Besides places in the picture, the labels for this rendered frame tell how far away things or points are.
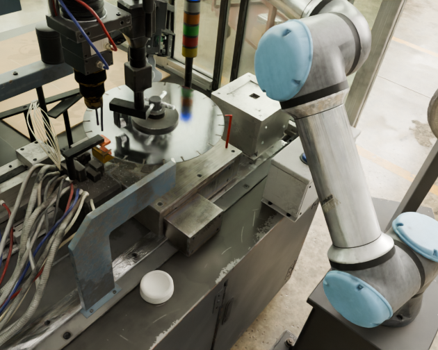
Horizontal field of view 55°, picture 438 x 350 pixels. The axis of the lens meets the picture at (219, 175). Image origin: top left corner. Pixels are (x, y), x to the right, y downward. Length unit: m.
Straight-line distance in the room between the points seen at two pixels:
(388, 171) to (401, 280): 1.86
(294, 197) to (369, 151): 1.72
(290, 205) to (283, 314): 0.82
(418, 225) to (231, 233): 0.42
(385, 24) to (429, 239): 0.52
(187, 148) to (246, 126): 0.29
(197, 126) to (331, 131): 0.39
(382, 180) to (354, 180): 1.83
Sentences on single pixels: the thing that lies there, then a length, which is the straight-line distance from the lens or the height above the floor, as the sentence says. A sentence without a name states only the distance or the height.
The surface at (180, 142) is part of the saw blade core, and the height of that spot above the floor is 0.95.
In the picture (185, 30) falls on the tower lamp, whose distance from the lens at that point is 1.21.
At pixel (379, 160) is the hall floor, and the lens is 2.69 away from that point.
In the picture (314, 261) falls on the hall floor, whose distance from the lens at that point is 2.00.
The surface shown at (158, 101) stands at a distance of 0.98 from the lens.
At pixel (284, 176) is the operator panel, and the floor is 0.87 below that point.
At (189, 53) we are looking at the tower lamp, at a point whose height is 0.98.
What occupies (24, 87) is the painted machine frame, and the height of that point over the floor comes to 1.02.
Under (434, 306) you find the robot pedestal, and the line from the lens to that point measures 1.08.
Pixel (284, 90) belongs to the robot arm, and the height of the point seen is 1.20.
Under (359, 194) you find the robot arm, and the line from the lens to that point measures 0.73.
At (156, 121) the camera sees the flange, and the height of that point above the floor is 0.96.
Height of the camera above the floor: 1.54
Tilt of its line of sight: 43 degrees down
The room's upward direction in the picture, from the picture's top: 8 degrees clockwise
